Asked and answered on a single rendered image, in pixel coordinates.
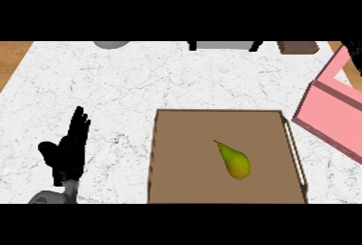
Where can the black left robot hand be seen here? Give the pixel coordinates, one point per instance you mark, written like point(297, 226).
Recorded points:
point(71, 150)

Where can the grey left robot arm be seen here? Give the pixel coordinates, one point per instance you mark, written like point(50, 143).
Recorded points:
point(55, 195)

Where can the brown wooden tray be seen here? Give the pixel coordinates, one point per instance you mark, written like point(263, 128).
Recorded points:
point(198, 178)

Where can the green yellow pear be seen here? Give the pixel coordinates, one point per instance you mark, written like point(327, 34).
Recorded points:
point(235, 162)

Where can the pink cardboard box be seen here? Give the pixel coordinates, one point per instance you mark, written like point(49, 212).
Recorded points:
point(330, 118)

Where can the grey round object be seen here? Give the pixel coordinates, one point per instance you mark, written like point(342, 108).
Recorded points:
point(111, 44)

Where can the brown block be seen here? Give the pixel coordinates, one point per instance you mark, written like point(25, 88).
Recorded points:
point(297, 47)

